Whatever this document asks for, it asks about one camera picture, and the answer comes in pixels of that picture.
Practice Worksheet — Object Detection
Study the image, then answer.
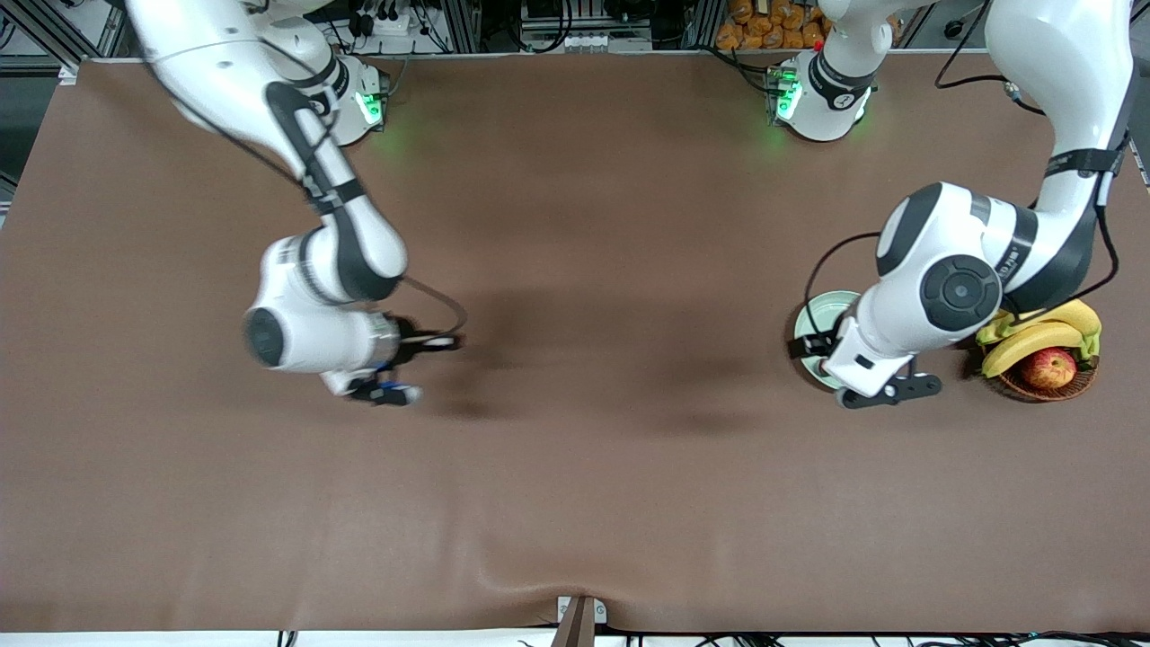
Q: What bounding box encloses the black left camera cable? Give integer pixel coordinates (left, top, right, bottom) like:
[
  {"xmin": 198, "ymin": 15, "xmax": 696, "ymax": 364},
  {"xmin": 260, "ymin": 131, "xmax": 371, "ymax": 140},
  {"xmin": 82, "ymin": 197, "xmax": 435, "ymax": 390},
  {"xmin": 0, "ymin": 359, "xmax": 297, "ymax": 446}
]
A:
[{"xmin": 802, "ymin": 0, "xmax": 1121, "ymax": 342}]

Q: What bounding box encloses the woven wicker basket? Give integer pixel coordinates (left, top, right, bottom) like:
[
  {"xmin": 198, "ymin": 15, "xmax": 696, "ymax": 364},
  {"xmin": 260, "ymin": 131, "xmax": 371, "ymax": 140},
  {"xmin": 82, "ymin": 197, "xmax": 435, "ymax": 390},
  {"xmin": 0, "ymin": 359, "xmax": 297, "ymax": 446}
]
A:
[{"xmin": 973, "ymin": 310, "xmax": 1099, "ymax": 403}]

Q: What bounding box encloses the black camera cable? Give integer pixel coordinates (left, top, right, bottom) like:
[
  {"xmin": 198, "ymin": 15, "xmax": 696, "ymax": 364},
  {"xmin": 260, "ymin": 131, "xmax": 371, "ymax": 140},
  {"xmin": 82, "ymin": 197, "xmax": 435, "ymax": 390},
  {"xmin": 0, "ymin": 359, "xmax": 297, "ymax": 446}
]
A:
[
  {"xmin": 802, "ymin": 0, "xmax": 1121, "ymax": 342},
  {"xmin": 135, "ymin": 36, "xmax": 469, "ymax": 348}
]

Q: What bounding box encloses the bag of orange bread rolls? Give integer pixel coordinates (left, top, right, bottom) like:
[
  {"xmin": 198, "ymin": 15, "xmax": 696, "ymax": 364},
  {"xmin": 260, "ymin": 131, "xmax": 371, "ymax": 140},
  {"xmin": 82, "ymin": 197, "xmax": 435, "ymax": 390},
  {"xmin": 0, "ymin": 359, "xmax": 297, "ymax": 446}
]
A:
[{"xmin": 716, "ymin": 0, "xmax": 832, "ymax": 51}]

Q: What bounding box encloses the pale green round plate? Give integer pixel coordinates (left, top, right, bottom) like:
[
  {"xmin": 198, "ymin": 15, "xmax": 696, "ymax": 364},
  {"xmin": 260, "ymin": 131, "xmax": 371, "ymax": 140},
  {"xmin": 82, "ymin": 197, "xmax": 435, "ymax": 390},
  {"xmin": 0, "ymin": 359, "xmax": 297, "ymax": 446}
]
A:
[{"xmin": 794, "ymin": 290, "xmax": 865, "ymax": 393}]

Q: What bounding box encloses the aluminium frame post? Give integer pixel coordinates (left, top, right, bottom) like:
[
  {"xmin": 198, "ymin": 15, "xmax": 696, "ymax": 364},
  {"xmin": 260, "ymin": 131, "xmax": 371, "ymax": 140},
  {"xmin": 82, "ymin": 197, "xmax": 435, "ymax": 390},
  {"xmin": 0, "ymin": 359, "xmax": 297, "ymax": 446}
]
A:
[
  {"xmin": 442, "ymin": 0, "xmax": 483, "ymax": 55},
  {"xmin": 690, "ymin": 0, "xmax": 721, "ymax": 51},
  {"xmin": 0, "ymin": 0, "xmax": 131, "ymax": 77}
]

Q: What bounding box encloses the large table cover mat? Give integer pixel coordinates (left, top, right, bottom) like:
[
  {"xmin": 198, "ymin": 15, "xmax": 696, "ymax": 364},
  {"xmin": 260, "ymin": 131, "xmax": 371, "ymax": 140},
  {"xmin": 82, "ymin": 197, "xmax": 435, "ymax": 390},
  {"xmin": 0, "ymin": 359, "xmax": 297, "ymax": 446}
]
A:
[{"xmin": 0, "ymin": 52, "xmax": 1150, "ymax": 634}]

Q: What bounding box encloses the yellow banana bunch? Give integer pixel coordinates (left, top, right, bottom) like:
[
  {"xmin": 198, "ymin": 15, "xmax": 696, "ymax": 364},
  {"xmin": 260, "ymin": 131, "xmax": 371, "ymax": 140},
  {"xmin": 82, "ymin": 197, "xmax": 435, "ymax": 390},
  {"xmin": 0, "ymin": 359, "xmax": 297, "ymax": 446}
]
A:
[{"xmin": 977, "ymin": 299, "xmax": 1102, "ymax": 379}]

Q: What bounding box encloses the white power strip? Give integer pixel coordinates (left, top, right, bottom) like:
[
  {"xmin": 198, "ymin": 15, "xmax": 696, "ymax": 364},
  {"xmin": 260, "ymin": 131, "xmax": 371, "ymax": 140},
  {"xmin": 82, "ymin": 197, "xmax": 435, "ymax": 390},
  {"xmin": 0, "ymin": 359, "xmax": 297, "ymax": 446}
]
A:
[{"xmin": 346, "ymin": 9, "xmax": 416, "ymax": 39}]

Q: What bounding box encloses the red apple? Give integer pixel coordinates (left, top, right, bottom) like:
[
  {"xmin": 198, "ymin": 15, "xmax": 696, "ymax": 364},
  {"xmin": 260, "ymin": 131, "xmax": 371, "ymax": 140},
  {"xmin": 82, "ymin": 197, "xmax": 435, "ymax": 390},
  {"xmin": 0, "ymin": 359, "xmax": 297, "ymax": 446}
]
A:
[{"xmin": 1021, "ymin": 348, "xmax": 1077, "ymax": 390}]

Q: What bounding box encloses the black right camera cable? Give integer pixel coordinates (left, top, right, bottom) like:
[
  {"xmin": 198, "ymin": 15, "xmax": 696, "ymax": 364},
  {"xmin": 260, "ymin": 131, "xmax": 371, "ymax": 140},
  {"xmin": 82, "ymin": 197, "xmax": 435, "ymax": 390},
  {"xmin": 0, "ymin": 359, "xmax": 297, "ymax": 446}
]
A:
[{"xmin": 135, "ymin": 36, "xmax": 469, "ymax": 348}]

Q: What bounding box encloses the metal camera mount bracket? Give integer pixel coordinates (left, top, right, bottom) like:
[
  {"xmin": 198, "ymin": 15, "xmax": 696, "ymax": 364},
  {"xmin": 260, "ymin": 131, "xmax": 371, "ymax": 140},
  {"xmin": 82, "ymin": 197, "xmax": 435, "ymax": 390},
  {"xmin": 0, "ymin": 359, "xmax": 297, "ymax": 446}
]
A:
[{"xmin": 550, "ymin": 595, "xmax": 608, "ymax": 647}]

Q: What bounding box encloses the grey socket strip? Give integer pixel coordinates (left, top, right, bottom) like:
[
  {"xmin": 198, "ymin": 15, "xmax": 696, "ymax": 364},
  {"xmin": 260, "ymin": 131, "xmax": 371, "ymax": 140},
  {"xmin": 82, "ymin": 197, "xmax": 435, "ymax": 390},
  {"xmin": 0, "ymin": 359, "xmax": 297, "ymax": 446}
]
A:
[{"xmin": 559, "ymin": 32, "xmax": 654, "ymax": 53}]

